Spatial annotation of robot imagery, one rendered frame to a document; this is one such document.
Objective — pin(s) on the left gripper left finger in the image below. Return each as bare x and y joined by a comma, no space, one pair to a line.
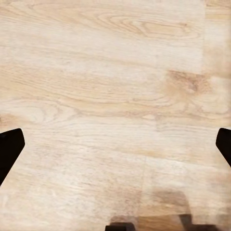
11,144

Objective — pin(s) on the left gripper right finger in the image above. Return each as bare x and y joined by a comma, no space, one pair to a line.
223,142

